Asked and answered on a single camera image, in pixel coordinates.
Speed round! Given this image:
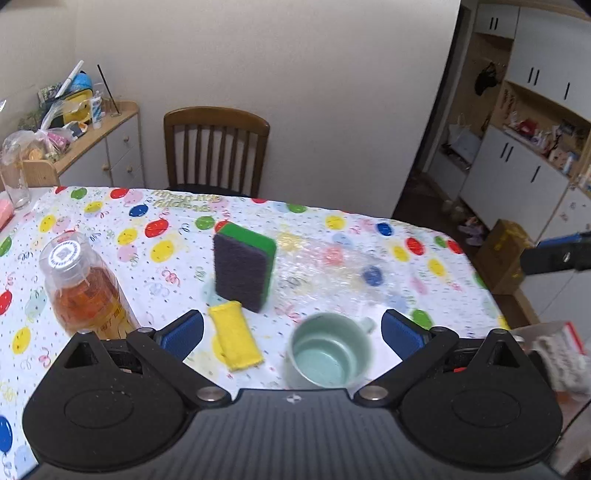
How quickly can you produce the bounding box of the yellow cloth pouch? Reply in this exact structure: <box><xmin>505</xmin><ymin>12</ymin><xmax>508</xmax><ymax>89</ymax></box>
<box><xmin>208</xmin><ymin>301</ymin><xmax>264</xmax><ymax>371</ymax></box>

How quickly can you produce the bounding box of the green purple sponge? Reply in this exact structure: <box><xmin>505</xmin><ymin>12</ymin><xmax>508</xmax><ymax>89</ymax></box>
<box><xmin>213</xmin><ymin>222</ymin><xmax>276</xmax><ymax>313</ymax></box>

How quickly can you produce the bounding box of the clear bubble wrap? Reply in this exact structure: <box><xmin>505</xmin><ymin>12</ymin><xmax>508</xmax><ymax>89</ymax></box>
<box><xmin>271</xmin><ymin>233</ymin><xmax>417</xmax><ymax>317</ymax></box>

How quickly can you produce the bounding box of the grey knitted cloth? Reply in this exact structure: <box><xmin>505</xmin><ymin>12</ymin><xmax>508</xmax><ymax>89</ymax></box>
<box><xmin>532</xmin><ymin>334</ymin><xmax>590</xmax><ymax>395</ymax></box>

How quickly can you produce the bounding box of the brown cardboard box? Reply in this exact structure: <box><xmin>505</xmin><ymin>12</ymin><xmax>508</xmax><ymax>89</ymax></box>
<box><xmin>475</xmin><ymin>219</ymin><xmax>533</xmax><ymax>295</ymax></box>

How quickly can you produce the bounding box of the amber liquid bottle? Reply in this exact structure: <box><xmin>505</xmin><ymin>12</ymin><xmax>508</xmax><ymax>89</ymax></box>
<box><xmin>39</xmin><ymin>231</ymin><xmax>139</xmax><ymax>340</ymax></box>

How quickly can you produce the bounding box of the mint green mug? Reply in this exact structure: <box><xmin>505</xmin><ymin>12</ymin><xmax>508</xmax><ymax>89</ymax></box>
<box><xmin>283</xmin><ymin>313</ymin><xmax>376</xmax><ymax>390</ymax></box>

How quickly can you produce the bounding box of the colourful balloon tablecloth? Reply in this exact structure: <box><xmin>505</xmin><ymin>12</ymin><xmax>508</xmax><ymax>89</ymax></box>
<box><xmin>1</xmin><ymin>187</ymin><xmax>505</xmax><ymax>479</ymax></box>

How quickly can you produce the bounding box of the white shopping bag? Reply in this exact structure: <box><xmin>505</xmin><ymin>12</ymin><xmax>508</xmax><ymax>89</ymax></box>
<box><xmin>448</xmin><ymin>114</ymin><xmax>482</xmax><ymax>165</ymax></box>

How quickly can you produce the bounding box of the red white cardboard box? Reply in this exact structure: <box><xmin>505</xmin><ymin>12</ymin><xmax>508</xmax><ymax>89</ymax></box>
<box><xmin>512</xmin><ymin>321</ymin><xmax>590</xmax><ymax>479</ymax></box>

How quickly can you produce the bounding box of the black hanging cap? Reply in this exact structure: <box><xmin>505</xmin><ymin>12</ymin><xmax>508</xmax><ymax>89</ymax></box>
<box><xmin>474</xmin><ymin>62</ymin><xmax>501</xmax><ymax>96</ymax></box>

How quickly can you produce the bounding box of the white wooden sideboard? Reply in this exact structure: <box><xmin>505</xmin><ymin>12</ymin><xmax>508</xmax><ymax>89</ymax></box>
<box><xmin>23</xmin><ymin>101</ymin><xmax>145</xmax><ymax>189</ymax></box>

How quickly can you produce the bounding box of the clear drinking glass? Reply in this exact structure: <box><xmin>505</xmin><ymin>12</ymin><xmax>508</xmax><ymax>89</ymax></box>
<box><xmin>1</xmin><ymin>145</ymin><xmax>31</xmax><ymax>210</ymax></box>

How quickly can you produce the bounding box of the brown wooden chair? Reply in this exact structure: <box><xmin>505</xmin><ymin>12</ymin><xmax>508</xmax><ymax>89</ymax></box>
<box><xmin>163</xmin><ymin>106</ymin><xmax>270</xmax><ymax>198</ymax></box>

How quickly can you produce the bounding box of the white wall cabinet unit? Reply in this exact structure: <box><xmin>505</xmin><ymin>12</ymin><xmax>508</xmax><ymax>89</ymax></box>
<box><xmin>425</xmin><ymin>1</ymin><xmax>590</xmax><ymax>324</ymax></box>

